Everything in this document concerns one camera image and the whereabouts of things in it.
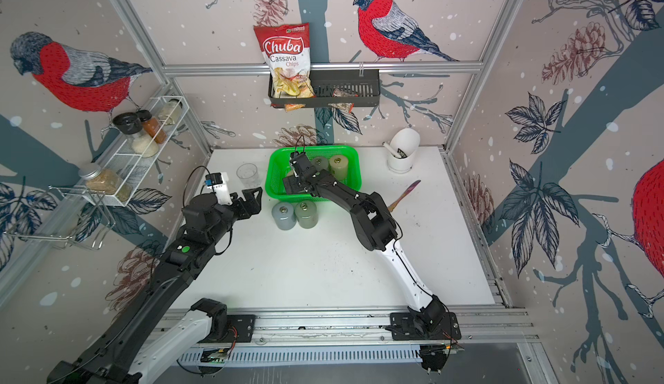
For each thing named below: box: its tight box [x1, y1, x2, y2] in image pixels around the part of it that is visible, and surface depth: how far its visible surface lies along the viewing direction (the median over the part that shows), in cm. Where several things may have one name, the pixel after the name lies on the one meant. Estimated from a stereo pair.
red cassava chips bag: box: [253, 22, 315, 113], surface depth 85 cm
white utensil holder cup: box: [387, 128, 421, 173], surface depth 109 cm
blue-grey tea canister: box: [271, 201, 297, 231], surface depth 92 cm
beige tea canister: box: [329, 154, 349, 181], surface depth 106 cm
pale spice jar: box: [158, 98, 184, 125], surface depth 87 cm
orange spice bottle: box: [136, 108, 167, 145], surface depth 78 cm
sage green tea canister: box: [294, 199, 319, 230], surface depth 93 cm
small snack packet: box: [327, 88, 359, 114], surface depth 92 cm
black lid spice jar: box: [112, 111, 160, 159], surface depth 73 cm
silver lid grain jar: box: [78, 165, 121, 195], surface depth 62 cm
